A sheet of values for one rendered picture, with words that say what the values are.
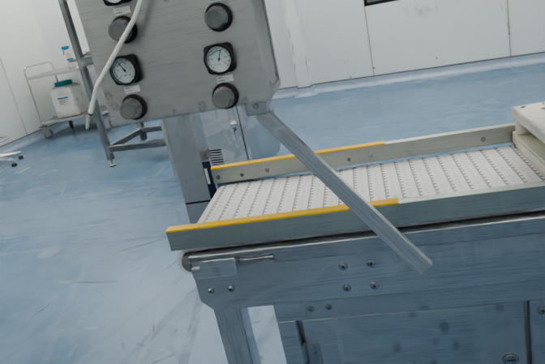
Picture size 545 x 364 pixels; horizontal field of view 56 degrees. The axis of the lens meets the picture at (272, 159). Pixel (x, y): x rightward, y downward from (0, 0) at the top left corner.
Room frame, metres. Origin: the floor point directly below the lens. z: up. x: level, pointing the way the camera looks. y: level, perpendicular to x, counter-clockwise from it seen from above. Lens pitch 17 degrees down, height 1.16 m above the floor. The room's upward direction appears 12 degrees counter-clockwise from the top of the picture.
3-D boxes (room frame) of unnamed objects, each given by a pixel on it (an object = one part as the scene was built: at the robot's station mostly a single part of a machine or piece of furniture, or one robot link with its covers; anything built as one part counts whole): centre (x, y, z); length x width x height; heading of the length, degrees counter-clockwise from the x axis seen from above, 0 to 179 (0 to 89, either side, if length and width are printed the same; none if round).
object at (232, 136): (3.57, 0.31, 0.38); 0.63 x 0.57 x 0.76; 69
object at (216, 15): (0.64, 0.03, 1.15); 0.03 x 0.02 x 0.04; 79
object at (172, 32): (0.71, 0.08, 1.13); 0.22 x 0.11 x 0.20; 79
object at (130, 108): (0.66, 0.16, 1.06); 0.03 x 0.02 x 0.04; 79
